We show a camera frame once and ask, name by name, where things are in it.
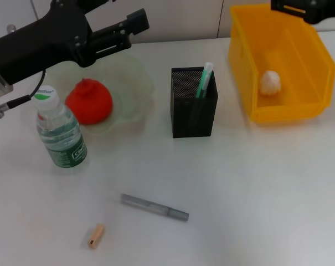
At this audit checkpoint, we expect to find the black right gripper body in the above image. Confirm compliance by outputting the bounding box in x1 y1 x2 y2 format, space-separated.
302 0 335 24

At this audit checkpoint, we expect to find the red-orange fruit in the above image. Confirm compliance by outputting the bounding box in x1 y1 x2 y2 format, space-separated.
65 78 114 126

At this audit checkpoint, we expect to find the white paper ball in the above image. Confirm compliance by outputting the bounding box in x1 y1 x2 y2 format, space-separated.
260 70 281 95

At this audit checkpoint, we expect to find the yellow plastic bin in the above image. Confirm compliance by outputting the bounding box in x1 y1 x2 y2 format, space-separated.
228 1 335 124

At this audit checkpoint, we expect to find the green pen white tip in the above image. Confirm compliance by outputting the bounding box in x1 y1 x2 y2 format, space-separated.
189 62 214 131

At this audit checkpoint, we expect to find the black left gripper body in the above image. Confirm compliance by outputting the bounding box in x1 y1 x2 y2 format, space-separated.
0 0 92 85

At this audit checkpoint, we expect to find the small tan cylinder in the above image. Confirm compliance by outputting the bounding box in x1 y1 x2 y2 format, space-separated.
87 223 105 249

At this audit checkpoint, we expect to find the grey marker pen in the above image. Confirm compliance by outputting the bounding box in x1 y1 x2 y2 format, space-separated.
120 193 190 222

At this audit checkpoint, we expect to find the black mesh pen holder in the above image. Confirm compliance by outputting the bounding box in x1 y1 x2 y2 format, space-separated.
168 65 219 139

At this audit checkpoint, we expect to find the clear water bottle green label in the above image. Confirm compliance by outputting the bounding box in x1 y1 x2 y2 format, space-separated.
32 85 89 175

